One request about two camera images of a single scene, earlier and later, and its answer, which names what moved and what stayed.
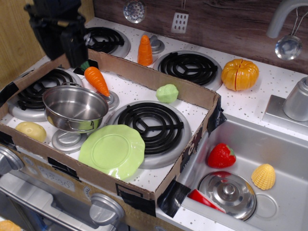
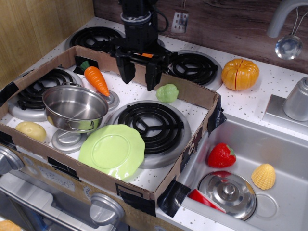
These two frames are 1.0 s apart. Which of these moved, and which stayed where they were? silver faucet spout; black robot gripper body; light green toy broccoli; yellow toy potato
Moved: black robot gripper body
Stayed: yellow toy potato; light green toy broccoli; silver faucet spout
